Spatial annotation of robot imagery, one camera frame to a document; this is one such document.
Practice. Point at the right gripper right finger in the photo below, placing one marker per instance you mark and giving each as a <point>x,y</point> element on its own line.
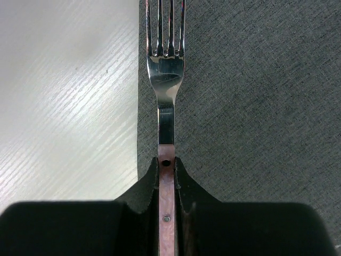
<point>207,226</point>

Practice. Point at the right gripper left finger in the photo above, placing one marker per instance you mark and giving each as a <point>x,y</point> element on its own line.
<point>124,226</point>

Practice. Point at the grey cloth napkin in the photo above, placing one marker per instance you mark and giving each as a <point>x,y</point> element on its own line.
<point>257,117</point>

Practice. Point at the fork with pink handle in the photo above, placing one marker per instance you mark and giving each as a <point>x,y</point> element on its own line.
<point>166,65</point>

